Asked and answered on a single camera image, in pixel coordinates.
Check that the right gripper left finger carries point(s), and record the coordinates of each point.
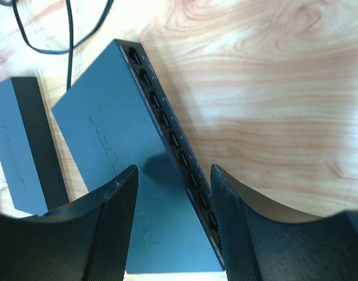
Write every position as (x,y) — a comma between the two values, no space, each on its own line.
(86,239)

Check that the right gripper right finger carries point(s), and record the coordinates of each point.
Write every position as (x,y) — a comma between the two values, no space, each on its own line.
(262,239)

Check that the black network switch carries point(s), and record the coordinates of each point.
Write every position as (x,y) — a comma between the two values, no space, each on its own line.
(116,115)
(27,152)

